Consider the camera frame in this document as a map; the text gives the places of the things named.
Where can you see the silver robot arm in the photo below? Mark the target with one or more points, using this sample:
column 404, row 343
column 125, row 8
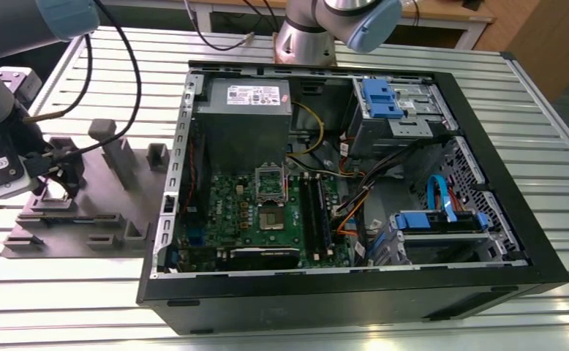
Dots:
column 5, row 25

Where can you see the CPU socket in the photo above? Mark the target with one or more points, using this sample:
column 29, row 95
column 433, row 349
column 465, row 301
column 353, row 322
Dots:
column 270, row 219

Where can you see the grey parts rack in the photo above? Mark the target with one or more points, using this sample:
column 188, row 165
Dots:
column 93, row 219

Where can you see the blue port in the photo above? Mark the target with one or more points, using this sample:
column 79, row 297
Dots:
column 196, row 235

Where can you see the grey power supply unit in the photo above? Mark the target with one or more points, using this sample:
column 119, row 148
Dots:
column 244, row 139

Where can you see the green motherboard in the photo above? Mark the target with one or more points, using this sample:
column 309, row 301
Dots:
column 229, row 237

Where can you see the metal locking lever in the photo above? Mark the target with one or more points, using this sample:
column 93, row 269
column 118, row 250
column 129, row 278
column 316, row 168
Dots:
column 288, row 183

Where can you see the black graphics card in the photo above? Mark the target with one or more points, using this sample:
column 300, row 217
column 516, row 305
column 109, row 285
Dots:
column 264, row 257

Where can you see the blue plastic drive latch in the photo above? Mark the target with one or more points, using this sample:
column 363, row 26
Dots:
column 380, row 100

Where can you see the black PC case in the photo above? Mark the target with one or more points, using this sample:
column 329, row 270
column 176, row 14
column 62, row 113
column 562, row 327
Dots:
column 341, row 292

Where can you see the grey metal drive cage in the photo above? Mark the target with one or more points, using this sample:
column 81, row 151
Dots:
column 409, row 128

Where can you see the grey metal disk bay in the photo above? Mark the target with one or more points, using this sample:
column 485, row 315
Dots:
column 444, row 237

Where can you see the hard disk in blue carrier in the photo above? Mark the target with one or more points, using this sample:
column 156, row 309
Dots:
column 451, row 223

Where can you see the wooden desk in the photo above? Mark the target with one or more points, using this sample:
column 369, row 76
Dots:
column 459, row 16

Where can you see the wooden cabinet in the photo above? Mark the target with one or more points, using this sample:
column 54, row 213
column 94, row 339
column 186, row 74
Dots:
column 547, row 36

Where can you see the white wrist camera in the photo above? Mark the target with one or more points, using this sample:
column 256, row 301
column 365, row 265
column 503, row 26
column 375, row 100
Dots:
column 10, row 188

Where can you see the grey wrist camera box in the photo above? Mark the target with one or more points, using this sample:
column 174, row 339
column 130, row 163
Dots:
column 19, row 84

